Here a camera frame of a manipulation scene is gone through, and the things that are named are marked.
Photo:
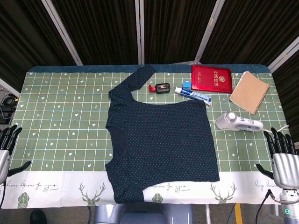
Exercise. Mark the dark brown pleated curtain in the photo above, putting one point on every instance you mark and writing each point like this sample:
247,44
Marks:
252,30
21,35
100,30
172,30

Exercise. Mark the grey robot torso base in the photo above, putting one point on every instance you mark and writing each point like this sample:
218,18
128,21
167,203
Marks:
140,214

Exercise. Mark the brown spiral notebook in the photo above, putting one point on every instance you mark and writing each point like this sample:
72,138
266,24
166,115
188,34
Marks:
250,92

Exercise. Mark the small black red device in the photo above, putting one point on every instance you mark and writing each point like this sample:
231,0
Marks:
163,88

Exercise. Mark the white shelf frame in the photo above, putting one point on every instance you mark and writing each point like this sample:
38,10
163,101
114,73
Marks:
10,87

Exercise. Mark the white handheld steamer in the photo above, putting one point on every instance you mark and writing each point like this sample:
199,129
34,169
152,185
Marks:
233,124

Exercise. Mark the white partition post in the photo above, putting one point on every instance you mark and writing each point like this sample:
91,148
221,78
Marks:
285,54
140,32
63,32
208,32

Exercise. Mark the black shoe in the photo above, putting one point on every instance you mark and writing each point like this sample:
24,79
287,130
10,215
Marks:
37,217

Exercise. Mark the dark blue dotted shirt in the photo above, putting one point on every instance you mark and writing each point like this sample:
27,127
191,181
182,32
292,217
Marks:
158,140

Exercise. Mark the green grid print tablecloth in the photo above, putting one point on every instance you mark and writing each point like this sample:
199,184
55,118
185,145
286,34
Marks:
58,116

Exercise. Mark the red hardcover certificate folder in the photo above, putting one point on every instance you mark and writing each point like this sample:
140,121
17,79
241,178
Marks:
210,79

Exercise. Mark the white and blue toothpaste tube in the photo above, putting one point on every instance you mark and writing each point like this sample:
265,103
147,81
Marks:
194,94

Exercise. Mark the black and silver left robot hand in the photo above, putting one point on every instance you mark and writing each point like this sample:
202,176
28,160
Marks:
4,163

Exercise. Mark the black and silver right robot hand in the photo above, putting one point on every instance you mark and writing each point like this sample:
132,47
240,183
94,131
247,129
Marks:
286,168

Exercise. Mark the small blue and white box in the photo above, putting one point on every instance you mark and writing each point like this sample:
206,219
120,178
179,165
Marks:
187,84

